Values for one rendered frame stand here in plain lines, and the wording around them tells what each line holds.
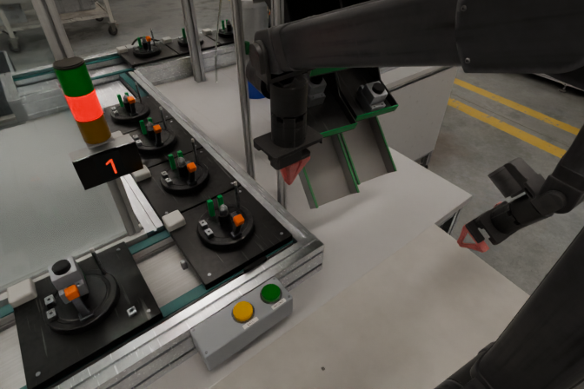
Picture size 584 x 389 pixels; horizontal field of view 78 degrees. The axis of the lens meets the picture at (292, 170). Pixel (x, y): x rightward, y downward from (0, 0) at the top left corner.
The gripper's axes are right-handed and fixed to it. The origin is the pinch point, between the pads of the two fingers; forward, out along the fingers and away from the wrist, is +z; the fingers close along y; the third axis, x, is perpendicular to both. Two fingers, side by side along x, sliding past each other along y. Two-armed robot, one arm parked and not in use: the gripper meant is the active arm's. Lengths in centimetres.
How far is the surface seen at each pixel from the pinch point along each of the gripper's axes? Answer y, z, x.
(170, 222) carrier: 16.3, 25.1, -27.3
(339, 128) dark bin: -22.5, 3.1, -10.2
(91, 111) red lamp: 23.8, -8.7, -28.7
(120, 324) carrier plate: 34.7, 26.6, -9.0
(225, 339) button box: 19.3, 27.3, 5.8
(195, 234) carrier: 12.5, 27.0, -21.5
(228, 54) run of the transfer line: -61, 35, -136
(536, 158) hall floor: -255, 125, -21
